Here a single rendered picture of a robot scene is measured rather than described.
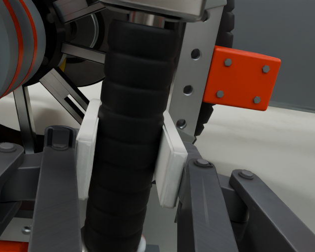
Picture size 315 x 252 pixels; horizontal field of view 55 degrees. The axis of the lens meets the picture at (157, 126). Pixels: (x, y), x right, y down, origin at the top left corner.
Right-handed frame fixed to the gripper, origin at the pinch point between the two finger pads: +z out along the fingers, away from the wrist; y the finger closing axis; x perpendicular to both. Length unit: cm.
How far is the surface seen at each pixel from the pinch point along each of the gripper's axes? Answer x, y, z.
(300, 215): -83, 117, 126
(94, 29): 3, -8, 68
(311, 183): -83, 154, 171
